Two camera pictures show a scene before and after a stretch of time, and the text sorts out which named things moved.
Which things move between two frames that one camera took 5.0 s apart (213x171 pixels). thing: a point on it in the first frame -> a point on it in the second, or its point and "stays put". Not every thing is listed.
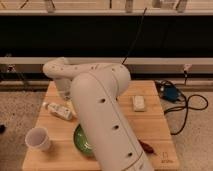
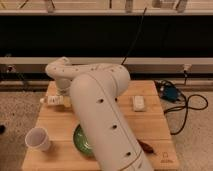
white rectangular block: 138,103 stays put
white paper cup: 38,138 stays put
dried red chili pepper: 147,147 stays put
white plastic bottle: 59,111 -> 53,100
